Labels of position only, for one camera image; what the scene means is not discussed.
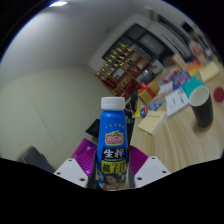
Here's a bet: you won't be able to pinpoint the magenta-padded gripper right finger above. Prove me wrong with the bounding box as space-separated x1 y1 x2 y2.
128 144 172 189

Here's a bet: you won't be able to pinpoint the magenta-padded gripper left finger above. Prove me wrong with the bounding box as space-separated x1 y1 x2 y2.
53 145 98 188

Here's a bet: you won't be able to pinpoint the blue drink bottle white cap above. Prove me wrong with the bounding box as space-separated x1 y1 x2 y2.
95 96 130 191

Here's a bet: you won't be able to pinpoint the black striped office chair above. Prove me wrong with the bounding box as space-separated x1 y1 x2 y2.
18 145 56 174

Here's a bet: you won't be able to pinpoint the pale yellow book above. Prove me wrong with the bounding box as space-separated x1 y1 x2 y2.
137 110 168 136

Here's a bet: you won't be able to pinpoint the blue colourful magazine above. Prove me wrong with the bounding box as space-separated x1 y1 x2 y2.
132 99 165 118

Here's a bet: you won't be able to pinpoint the white printed booklet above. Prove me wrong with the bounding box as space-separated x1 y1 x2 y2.
164 87 190 118

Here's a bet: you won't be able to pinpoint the yellow gift box red ribbon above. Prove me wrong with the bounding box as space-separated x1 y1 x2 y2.
137 80 161 105

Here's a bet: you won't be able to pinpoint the black cup white inside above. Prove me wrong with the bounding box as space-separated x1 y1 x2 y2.
188 84 214 129

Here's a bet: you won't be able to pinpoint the teal notebook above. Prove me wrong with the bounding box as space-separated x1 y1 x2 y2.
181 76 206 99

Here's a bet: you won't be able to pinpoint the wooden shelf unit with trophies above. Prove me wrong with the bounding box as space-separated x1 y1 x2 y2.
95 41 158 99

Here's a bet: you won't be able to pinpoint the orange red book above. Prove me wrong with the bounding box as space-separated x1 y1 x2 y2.
186 59 203 76

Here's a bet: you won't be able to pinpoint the small tan upright box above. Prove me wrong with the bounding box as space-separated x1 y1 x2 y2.
171 53 188 72

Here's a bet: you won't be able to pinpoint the black framed glass door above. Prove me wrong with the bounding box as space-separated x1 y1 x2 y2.
124 23 188 64

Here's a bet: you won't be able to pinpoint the pink flowers in white pot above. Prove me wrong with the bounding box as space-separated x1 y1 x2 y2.
188 39 204 56

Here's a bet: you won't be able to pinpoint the ceiling light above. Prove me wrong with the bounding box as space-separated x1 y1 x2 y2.
48 0 69 8

